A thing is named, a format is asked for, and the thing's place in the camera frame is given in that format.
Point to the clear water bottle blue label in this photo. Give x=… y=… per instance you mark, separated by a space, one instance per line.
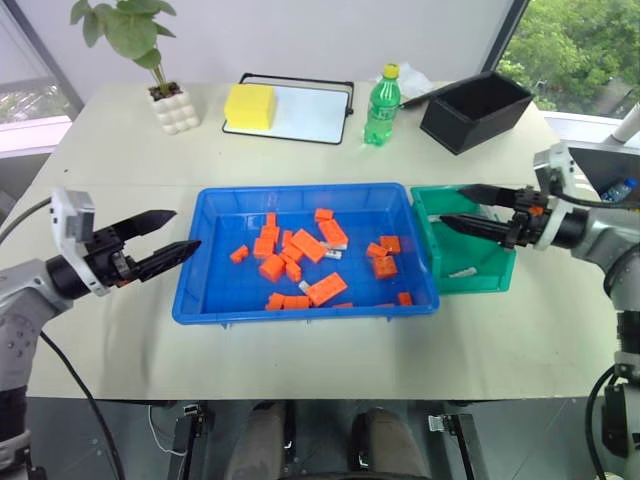
x=619 y=191

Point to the green leafy plant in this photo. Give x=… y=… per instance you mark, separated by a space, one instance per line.
x=132 y=32

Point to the white tube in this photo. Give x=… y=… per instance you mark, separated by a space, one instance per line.
x=629 y=125

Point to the black table leg frame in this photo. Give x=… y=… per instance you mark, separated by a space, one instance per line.
x=185 y=445
x=457 y=445

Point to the yellow sponge block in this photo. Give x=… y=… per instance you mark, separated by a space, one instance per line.
x=250 y=106

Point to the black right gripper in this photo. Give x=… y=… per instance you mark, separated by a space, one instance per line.
x=527 y=215

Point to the green plastic soda bottle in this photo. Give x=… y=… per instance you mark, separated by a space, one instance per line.
x=382 y=110

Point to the large orange block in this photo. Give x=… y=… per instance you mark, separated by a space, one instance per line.
x=309 y=245
x=333 y=232
x=327 y=289

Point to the dark rounded shape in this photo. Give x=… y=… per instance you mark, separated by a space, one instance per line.
x=385 y=445

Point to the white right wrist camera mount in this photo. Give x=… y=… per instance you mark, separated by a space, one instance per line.
x=555 y=165

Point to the white bubble plant pot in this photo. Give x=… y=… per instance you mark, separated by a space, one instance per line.
x=175 y=110

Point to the blue plastic tray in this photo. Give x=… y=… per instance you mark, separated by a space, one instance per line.
x=220 y=280

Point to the small black-framed whiteboard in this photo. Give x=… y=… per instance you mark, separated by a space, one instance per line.
x=312 y=112

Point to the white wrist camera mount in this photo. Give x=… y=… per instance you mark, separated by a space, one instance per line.
x=72 y=215
x=555 y=165

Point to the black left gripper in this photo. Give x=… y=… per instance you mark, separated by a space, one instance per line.
x=107 y=260

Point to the grey waste bin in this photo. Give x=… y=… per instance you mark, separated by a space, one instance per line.
x=602 y=165

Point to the small orange block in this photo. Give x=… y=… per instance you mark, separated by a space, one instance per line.
x=264 y=247
x=343 y=305
x=296 y=302
x=390 y=244
x=292 y=253
x=239 y=254
x=272 y=268
x=324 y=214
x=375 y=250
x=294 y=271
x=385 y=267
x=275 y=301
x=405 y=299
x=287 y=238
x=272 y=226

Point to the green plastic bin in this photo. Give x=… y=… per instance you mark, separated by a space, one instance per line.
x=475 y=255

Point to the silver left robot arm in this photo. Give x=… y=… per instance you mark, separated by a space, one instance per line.
x=22 y=300

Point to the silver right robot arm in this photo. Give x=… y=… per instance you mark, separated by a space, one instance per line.
x=612 y=235

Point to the clear plastic bag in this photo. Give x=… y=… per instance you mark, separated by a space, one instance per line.
x=415 y=80

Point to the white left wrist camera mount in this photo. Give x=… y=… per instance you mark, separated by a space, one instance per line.
x=72 y=215

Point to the black open box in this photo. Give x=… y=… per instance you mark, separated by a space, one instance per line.
x=472 y=127

